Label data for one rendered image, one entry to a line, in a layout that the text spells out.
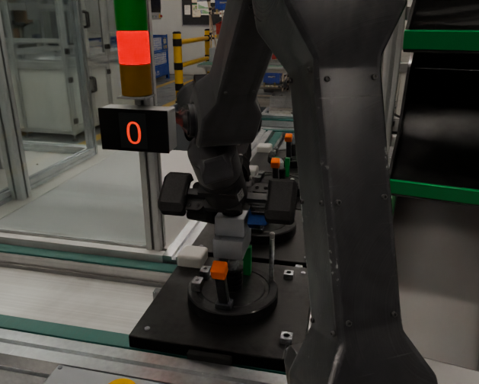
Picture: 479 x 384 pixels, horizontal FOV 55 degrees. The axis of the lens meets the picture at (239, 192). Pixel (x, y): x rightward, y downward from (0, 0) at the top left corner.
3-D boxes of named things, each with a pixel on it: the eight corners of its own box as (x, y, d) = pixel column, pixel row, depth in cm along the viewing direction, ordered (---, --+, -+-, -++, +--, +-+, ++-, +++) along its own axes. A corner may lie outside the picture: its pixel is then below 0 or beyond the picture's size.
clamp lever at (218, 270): (229, 307, 65) (224, 272, 60) (215, 305, 66) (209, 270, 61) (234, 286, 68) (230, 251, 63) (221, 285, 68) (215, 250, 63)
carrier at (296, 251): (315, 273, 82) (320, 209, 78) (188, 259, 87) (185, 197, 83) (323, 219, 104) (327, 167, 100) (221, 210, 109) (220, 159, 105)
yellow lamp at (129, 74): (145, 97, 73) (142, 65, 72) (116, 96, 75) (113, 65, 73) (157, 92, 78) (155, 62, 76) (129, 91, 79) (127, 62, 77)
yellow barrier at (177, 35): (183, 107, 741) (180, 31, 700) (172, 107, 746) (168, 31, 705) (235, 80, 1050) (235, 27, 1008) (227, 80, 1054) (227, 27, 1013)
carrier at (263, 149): (328, 183, 127) (331, 139, 123) (243, 177, 132) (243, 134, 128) (331, 158, 149) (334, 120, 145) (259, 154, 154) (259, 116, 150)
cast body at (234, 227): (242, 260, 66) (242, 216, 63) (212, 257, 66) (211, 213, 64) (253, 235, 73) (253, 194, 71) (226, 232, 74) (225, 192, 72)
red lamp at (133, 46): (142, 65, 72) (140, 31, 70) (113, 64, 73) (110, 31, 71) (155, 62, 76) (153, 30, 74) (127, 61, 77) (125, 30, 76)
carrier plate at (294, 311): (301, 375, 59) (301, 362, 58) (129, 347, 64) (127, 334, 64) (314, 278, 81) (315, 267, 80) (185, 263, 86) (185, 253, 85)
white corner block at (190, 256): (201, 278, 81) (200, 258, 80) (177, 275, 82) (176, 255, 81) (209, 265, 85) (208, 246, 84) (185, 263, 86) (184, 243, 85)
